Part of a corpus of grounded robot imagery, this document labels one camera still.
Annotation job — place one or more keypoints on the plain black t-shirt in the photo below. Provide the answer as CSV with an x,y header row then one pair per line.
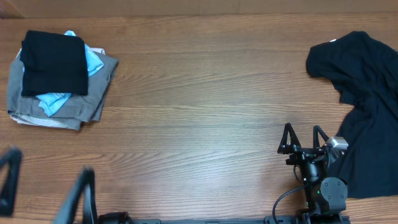
x,y
364,71

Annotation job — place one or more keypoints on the black polo shirt with logo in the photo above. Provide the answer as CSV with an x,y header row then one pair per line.
x,y
54,63

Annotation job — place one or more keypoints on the white folded cloth underneath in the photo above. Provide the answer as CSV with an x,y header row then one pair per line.
x,y
37,122

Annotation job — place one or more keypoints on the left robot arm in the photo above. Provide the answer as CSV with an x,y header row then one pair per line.
x,y
112,218

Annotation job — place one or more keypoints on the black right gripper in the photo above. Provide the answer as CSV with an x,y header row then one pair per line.
x,y
301,154

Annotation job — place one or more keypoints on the brown cardboard barrier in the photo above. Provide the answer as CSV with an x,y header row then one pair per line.
x,y
112,8

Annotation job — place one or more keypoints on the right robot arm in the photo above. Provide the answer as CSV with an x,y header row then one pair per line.
x,y
325,195

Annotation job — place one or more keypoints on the folded light blue garment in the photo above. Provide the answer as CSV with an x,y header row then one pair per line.
x,y
52,102

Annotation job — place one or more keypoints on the folded grey garment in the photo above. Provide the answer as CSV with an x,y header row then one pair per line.
x,y
93,93

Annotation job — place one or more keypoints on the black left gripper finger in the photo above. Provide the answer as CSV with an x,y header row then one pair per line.
x,y
84,186
12,158

